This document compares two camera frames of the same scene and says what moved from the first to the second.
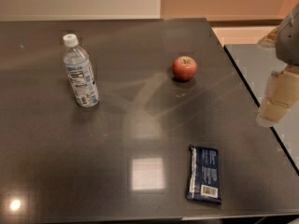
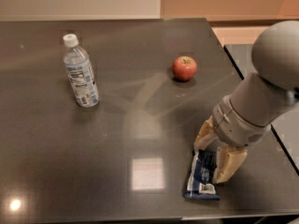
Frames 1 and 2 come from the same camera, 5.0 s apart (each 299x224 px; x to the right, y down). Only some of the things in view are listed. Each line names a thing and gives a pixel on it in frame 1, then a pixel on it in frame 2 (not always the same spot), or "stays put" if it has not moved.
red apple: (184, 68) stays put
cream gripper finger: (282, 93) to (230, 127)
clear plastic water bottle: (81, 75) stays put
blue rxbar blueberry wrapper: (203, 180) stays put
